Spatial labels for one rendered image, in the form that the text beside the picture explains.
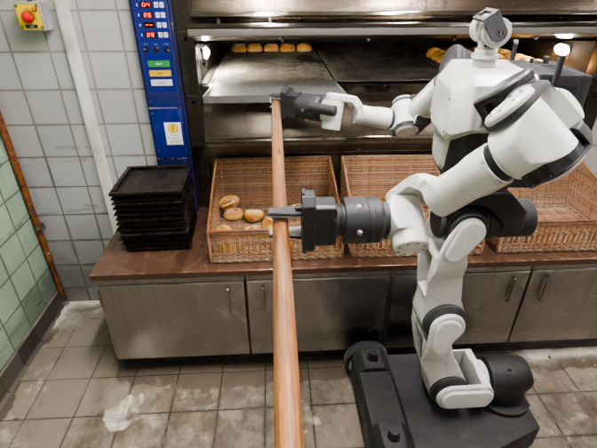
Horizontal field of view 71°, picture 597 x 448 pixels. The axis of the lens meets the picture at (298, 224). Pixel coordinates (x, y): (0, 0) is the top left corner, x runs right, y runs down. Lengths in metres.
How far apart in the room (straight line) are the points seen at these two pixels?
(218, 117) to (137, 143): 0.40
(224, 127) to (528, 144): 1.54
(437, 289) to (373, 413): 0.59
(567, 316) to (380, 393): 0.98
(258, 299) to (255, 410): 0.48
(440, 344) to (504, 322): 0.74
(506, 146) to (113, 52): 1.69
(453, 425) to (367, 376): 0.35
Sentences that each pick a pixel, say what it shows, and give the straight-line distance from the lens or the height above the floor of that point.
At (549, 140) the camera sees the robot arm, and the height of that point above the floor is 1.39.
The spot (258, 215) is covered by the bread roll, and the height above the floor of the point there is 0.63.
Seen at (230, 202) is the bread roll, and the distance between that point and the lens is 2.01.
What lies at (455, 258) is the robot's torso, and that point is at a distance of 1.29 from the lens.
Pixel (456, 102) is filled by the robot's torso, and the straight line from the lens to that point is 1.08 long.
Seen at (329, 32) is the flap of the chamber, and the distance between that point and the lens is 1.80.
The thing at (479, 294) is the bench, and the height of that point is 0.40.
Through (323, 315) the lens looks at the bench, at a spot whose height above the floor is 0.32.
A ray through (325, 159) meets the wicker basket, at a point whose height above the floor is 0.84.
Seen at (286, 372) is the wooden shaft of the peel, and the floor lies 1.20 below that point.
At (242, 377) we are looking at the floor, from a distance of 2.08.
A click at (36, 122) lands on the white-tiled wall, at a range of 2.26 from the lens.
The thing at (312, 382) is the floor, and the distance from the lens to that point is 2.05.
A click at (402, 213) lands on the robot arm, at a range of 0.79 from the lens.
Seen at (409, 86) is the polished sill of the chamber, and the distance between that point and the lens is 2.06.
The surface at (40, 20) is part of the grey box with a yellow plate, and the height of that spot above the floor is 1.45.
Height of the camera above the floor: 1.58
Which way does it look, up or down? 30 degrees down
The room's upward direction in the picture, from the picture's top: straight up
